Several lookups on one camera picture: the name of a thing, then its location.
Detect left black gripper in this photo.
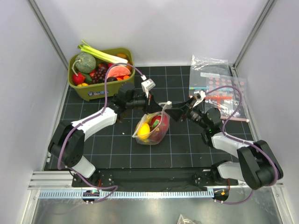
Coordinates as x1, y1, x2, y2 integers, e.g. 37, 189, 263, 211
126, 90, 163, 115

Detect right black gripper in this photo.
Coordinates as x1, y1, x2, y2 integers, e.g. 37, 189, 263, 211
165, 96, 209, 130

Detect pink dragon fruit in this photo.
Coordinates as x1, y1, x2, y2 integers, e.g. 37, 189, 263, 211
149, 113, 169, 142

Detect dotted zip top bag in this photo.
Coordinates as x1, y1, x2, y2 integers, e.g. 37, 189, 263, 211
132, 101, 172, 145

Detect yellow lemon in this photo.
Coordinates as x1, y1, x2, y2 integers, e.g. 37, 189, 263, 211
137, 123, 150, 139

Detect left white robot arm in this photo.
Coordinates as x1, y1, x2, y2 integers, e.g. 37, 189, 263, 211
48, 79, 162, 187

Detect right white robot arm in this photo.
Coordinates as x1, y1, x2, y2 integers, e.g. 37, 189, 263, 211
166, 98, 284, 190

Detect orange blue zipper bag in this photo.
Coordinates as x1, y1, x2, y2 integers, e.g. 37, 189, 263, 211
189, 71, 247, 100

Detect pink zipper bag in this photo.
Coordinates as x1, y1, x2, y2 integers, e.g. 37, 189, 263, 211
204, 94, 249, 122

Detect clear crumpled bag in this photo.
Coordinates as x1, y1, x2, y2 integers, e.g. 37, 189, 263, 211
190, 55, 230, 80

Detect black grid mat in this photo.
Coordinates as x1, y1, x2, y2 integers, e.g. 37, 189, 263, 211
44, 66, 259, 170

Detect watermelon slice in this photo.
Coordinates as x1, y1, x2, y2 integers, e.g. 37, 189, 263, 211
107, 65, 131, 78

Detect orange fruit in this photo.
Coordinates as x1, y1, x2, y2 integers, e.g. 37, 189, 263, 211
116, 53, 128, 59

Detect purple grapes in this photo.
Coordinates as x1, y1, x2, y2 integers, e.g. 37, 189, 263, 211
89, 67, 107, 84

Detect olive green plastic bin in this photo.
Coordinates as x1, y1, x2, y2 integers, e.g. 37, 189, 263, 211
67, 47, 135, 101

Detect red strawberry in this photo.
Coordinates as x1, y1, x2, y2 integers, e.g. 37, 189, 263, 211
72, 73, 85, 85

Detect green melon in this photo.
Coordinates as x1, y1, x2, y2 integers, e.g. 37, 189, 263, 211
75, 52, 96, 73

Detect green white leek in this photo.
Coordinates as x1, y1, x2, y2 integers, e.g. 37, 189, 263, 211
77, 40, 128, 64

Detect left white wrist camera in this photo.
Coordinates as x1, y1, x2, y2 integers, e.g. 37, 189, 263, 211
141, 79, 156, 98

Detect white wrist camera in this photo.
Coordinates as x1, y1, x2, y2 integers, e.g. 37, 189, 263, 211
141, 79, 156, 98
193, 90, 206, 108

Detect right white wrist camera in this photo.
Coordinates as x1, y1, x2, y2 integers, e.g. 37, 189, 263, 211
193, 90, 206, 108

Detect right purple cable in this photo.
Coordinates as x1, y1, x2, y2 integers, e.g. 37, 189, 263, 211
204, 85, 280, 187

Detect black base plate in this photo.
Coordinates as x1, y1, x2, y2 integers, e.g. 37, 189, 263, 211
71, 167, 239, 189

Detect white cable duct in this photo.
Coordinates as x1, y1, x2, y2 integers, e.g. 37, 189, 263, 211
39, 189, 214, 200

